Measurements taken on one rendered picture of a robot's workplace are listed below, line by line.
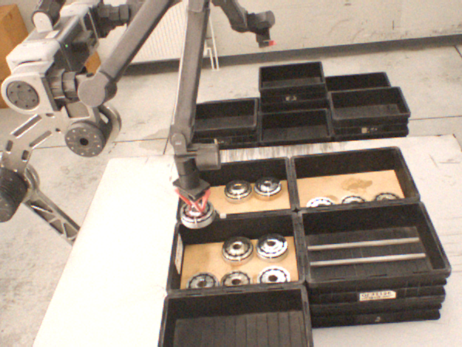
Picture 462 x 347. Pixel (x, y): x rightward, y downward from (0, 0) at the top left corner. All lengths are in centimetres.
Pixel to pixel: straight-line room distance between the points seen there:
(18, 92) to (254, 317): 91
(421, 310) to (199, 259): 70
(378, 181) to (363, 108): 112
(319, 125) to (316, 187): 119
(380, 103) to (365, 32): 175
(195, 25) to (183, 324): 84
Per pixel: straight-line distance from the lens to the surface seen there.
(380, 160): 191
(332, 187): 186
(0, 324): 295
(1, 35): 467
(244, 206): 181
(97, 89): 137
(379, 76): 337
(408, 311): 160
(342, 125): 271
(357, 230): 170
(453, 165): 223
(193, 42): 131
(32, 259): 319
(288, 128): 301
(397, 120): 275
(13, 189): 211
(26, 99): 148
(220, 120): 296
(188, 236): 169
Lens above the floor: 203
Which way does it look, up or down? 38 degrees down
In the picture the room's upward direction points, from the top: 9 degrees counter-clockwise
